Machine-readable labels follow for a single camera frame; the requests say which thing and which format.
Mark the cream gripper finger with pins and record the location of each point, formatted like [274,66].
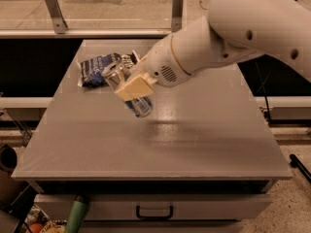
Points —
[139,68]
[136,86]

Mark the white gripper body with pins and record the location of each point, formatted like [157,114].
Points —
[162,63]

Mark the silver blue redbull can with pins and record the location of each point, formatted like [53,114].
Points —
[117,74]

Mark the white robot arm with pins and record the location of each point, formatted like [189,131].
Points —
[232,31]

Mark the blue chip bag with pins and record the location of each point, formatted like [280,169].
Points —
[91,70]

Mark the green bottle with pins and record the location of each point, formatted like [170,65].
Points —
[77,214]

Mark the black stand leg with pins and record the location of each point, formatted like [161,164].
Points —
[296,163]

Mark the small orange ball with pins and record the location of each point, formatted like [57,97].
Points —
[35,228]

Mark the middle metal bracket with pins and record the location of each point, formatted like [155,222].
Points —
[177,14]

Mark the metal bracket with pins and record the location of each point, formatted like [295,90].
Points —
[58,22]
[177,14]

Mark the left metal bracket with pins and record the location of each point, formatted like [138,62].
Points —
[58,22]

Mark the grey drawer with black handle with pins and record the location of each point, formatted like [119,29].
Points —
[177,206]

